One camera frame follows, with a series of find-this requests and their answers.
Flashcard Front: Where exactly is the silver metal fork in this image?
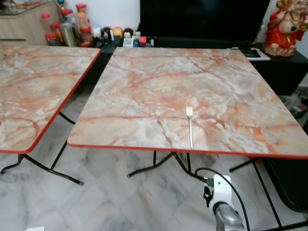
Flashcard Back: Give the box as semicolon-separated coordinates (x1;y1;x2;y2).
186;106;194;149

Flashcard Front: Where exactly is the black bin under table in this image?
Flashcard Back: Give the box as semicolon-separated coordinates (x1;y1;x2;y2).
264;157;308;213

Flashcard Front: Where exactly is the large marble folding table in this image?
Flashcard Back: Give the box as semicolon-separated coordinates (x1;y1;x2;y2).
67;47;308;185

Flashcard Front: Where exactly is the dark notebook on white paper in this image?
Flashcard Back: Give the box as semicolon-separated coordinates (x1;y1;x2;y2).
240;47;271;62

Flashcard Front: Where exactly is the marble table with red edge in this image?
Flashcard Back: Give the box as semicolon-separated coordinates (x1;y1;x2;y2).
0;45;102;186

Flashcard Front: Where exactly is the black flat television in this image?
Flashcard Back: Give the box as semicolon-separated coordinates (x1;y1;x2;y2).
139;0;272;40

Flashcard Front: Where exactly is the red laughing buddha statue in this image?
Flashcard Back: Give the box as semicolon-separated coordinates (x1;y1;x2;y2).
263;0;308;58

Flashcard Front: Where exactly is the black small figurine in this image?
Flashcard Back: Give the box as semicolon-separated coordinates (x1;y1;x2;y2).
102;27;113;40

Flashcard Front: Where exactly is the short red lid jar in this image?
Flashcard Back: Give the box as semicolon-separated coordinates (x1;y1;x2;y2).
79;27;92;47

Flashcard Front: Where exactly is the light wooden cabinet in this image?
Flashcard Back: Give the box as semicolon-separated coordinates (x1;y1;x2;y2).
0;1;59;46

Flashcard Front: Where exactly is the stainless steel flask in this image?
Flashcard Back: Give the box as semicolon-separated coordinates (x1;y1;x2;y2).
60;22;77;48

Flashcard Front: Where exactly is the clear red lid jar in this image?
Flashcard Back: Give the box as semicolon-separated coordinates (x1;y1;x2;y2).
40;13;52;35

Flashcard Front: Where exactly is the tall red lid jar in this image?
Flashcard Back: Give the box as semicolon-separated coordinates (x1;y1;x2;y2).
75;3;88;30

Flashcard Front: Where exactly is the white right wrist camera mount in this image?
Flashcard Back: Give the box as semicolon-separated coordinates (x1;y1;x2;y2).
212;174;233;213

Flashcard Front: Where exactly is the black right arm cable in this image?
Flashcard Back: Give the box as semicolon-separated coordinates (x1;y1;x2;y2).
195;167;252;231

